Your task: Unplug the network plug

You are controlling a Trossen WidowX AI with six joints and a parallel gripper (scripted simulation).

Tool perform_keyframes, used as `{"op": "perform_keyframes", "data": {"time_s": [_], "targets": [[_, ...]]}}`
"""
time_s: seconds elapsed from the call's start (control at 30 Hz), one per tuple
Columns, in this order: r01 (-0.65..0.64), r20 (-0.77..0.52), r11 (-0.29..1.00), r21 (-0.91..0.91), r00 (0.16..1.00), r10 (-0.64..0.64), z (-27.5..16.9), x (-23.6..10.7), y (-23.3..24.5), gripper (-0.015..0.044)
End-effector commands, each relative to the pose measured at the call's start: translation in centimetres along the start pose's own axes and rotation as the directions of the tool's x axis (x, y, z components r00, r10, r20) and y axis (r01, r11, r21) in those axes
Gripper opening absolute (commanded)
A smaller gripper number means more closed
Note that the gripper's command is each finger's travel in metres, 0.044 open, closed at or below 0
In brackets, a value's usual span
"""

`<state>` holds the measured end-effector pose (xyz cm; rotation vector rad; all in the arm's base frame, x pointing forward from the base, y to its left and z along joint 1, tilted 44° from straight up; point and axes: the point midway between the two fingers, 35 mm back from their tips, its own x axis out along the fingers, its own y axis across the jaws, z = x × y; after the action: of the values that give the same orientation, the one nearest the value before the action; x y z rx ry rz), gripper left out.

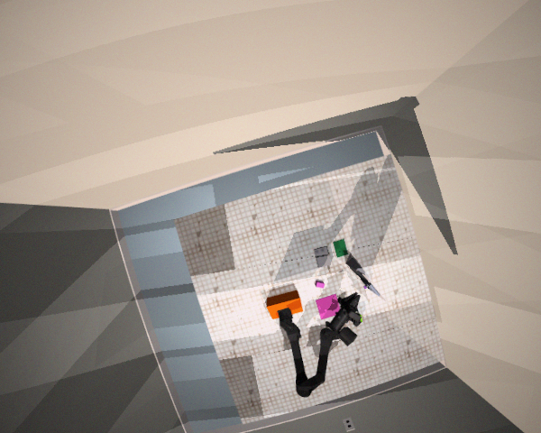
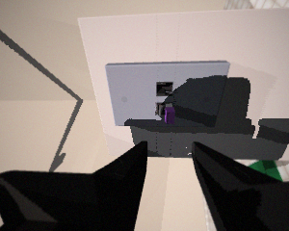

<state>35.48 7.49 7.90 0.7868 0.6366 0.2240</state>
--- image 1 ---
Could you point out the dark grey panel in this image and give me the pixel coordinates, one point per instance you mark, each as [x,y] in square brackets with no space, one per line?
[363,277]

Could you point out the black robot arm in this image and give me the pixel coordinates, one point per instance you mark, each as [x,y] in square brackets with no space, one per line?
[304,385]

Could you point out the magenta flat square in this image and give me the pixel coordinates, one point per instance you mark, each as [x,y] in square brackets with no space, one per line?
[327,306]

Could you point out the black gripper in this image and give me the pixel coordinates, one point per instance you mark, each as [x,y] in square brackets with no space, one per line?
[348,306]

